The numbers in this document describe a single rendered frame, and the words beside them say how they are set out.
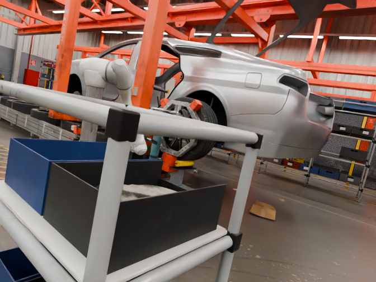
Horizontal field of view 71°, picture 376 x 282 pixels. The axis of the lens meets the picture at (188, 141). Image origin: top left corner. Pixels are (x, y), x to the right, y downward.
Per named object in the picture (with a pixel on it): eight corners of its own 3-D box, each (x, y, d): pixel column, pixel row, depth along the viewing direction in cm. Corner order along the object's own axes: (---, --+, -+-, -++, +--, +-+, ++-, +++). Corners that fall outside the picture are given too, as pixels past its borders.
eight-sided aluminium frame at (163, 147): (193, 160, 254) (205, 105, 249) (189, 161, 249) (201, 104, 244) (155, 147, 287) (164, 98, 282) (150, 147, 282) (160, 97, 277)
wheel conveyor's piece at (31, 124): (81, 144, 524) (84, 125, 520) (35, 142, 456) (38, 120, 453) (58, 134, 585) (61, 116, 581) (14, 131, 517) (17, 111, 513)
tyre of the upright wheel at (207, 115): (230, 138, 260) (201, 88, 284) (217, 136, 241) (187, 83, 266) (185, 171, 292) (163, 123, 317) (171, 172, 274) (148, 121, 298)
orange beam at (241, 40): (262, 43, 504) (264, 37, 503) (260, 42, 496) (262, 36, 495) (191, 44, 612) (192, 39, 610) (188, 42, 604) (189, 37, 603)
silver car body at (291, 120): (329, 166, 381) (372, 1, 358) (289, 172, 234) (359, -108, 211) (121, 113, 681) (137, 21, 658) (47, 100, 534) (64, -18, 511)
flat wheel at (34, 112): (71, 125, 558) (74, 114, 556) (57, 127, 493) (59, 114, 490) (41, 119, 556) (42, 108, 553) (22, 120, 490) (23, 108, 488)
